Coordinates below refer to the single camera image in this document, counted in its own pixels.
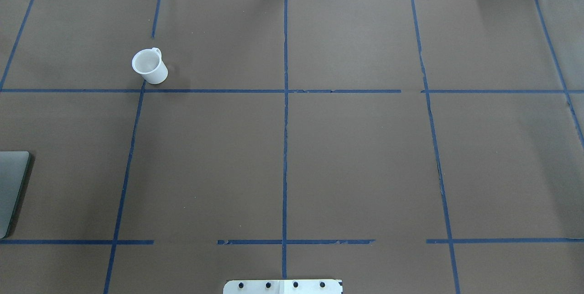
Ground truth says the grey closed laptop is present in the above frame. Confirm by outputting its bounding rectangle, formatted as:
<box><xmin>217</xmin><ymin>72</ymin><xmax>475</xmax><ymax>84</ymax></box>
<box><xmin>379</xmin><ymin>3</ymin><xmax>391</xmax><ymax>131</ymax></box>
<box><xmin>0</xmin><ymin>151</ymin><xmax>31</xmax><ymax>239</ymax></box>

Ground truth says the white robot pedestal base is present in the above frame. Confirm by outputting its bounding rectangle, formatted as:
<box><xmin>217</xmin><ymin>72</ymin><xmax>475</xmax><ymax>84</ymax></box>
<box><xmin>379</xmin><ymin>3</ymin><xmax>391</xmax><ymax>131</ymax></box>
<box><xmin>223</xmin><ymin>279</ymin><xmax>344</xmax><ymax>294</ymax></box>

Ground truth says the white plastic cup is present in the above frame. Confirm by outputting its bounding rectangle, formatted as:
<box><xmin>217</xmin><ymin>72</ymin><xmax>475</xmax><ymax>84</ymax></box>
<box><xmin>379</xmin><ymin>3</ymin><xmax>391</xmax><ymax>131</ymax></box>
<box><xmin>131</xmin><ymin>47</ymin><xmax>169</xmax><ymax>85</ymax></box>

